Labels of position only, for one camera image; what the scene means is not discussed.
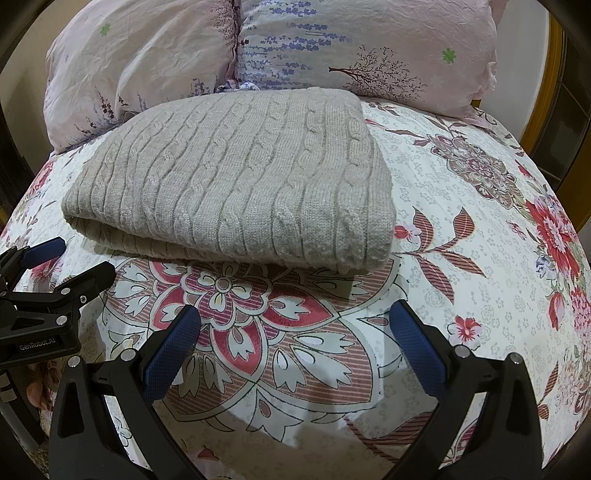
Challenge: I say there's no grey cable-knit sweater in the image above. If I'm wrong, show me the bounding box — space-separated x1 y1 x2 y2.
62 86 395 273

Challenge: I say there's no pink floral pillow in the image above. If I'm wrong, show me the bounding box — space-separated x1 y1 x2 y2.
233 0 499 116
44 0 241 153

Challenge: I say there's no yellow wooden frame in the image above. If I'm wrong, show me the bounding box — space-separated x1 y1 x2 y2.
519 9 583 232

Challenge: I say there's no floral bed sheet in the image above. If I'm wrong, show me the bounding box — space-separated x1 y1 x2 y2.
0 95 591 480

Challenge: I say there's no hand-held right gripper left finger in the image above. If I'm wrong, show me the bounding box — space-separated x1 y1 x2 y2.
48 305 202 480

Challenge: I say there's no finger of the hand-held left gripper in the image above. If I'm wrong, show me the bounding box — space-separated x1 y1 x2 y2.
0 237 66 296
44 261 117 308

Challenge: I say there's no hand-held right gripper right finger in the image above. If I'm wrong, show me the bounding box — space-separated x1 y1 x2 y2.
390 299 544 480

